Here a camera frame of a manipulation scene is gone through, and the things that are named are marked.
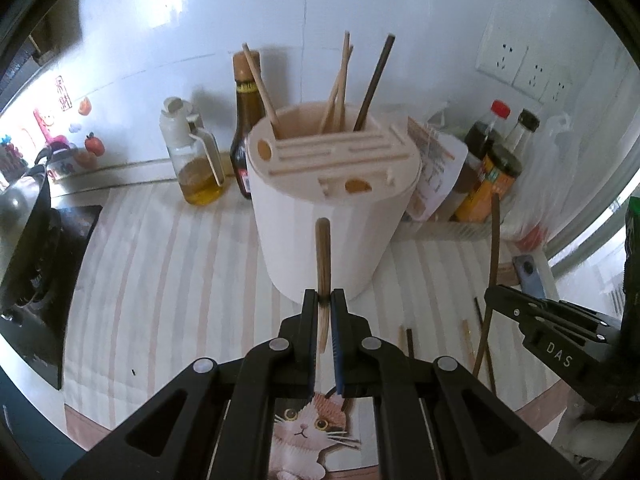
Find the glass oil dispenser bottle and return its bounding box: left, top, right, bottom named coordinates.
left=159, top=97, right=231, bottom=207

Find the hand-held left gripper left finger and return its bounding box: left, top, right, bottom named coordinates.
left=62, top=287, right=321, bottom=480

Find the white plastic bag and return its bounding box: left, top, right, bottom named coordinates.
left=500, top=111, right=577, bottom=257

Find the blue smartphone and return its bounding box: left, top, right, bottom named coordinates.
left=512, top=254, right=559, bottom=302

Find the striped cat-print table mat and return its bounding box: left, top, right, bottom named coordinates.
left=62, top=179, right=601, bottom=480

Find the white wall socket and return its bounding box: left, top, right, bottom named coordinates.
left=542, top=77, right=574, bottom=107
left=475, top=4, right=530, bottom=86
left=515, top=50, right=561, bottom=102

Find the black gas stove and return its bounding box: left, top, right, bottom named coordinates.
left=0, top=204, right=104, bottom=392

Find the dark sauce bottle red label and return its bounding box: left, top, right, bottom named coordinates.
left=229, top=50, right=269, bottom=200

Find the printed paper packet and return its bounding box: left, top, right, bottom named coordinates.
left=401, top=115, right=469, bottom=224

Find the person's right hand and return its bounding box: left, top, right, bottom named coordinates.
left=555, top=405, right=626, bottom=467

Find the small brown card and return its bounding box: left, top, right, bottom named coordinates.
left=495, top=260, right=521, bottom=287

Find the orange-label jar black lid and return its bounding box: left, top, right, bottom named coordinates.
left=453, top=142, right=524, bottom=224

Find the red seal wall sticker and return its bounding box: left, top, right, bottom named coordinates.
left=53, top=75, right=76, bottom=109

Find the red tomato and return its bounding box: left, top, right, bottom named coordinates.
left=516, top=225, right=547, bottom=254

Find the black wok with steel lid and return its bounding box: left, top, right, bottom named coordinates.
left=0, top=162, right=54, bottom=312

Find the pink cartoon wall sticker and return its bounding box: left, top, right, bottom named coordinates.
left=32, top=107, right=56, bottom=146

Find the cream plastic utensil holder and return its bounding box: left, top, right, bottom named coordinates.
left=245, top=101, right=421, bottom=301

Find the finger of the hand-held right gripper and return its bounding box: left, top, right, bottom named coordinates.
left=483, top=285, right=622, bottom=342

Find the red-capped sauce bottle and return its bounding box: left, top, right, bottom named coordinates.
left=451, top=99, right=511, bottom=221

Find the bowl wall sticker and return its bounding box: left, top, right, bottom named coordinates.
left=34, top=135, right=82, bottom=184

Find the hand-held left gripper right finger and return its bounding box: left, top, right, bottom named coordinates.
left=330, top=287, right=583, bottom=480

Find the black-capped bottle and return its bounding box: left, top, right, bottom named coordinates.
left=502, top=108, right=541, bottom=162

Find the window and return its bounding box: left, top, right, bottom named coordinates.
left=547, top=55, right=640, bottom=281

